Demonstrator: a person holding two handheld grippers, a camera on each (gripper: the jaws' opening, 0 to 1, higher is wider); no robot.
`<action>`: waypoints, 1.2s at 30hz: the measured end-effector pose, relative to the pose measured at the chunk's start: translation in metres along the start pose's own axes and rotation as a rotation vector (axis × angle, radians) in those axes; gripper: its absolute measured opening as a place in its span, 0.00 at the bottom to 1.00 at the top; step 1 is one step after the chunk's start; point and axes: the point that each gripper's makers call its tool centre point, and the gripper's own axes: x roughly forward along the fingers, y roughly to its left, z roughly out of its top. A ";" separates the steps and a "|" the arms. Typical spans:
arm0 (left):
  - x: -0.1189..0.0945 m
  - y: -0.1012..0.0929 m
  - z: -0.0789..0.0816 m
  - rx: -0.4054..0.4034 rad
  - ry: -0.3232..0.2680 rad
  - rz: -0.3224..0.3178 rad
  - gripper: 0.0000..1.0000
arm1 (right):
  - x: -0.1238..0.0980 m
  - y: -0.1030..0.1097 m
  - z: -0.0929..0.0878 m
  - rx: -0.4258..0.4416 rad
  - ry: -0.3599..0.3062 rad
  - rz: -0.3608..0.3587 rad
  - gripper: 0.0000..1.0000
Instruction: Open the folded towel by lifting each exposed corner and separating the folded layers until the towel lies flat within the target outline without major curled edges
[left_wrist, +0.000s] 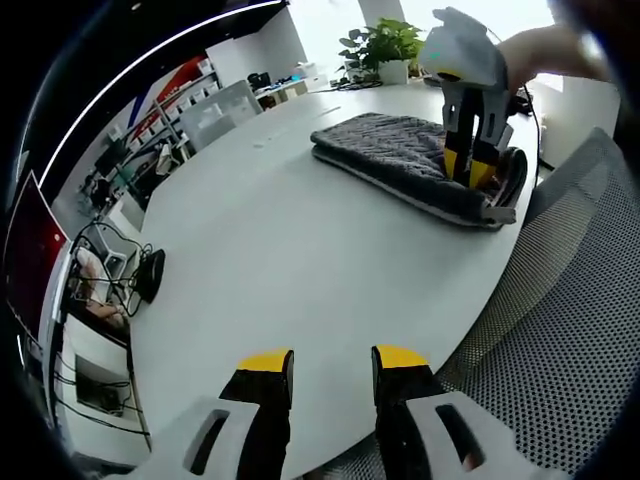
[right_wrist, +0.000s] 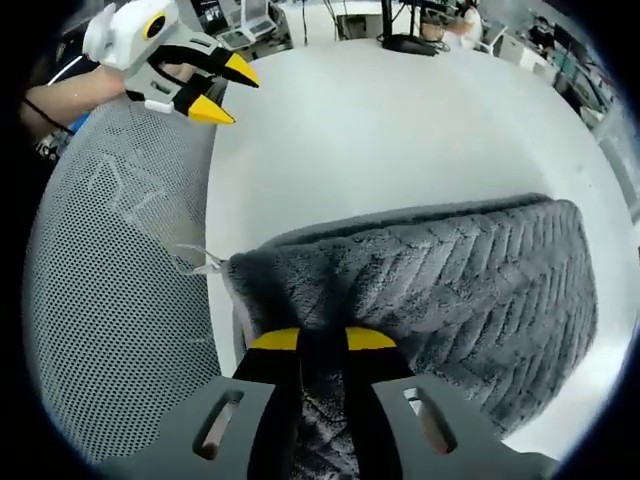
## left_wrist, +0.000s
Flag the grey textured towel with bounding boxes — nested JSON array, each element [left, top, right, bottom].
[[309, 112, 529, 232]]

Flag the open white laptop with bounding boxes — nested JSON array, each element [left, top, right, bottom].
[[2, 169, 72, 347]]

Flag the potted green plant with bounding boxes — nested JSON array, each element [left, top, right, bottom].
[[336, 18, 427, 86]]

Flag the black computer mouse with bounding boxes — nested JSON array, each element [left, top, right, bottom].
[[133, 248, 167, 304]]

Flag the grey mesh office chair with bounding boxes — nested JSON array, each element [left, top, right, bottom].
[[319, 127, 640, 479]]

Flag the white mesh chair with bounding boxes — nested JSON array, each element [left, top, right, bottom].
[[178, 79, 265, 152]]

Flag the shelf with white boxes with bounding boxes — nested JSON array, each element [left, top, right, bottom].
[[106, 56, 222, 147]]

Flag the long ceiling light strip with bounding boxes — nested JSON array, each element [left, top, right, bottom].
[[38, 0, 287, 187]]

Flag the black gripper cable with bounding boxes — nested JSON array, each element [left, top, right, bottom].
[[519, 84, 546, 189]]

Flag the black mouse cable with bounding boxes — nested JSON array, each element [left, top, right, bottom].
[[69, 222, 156, 321]]

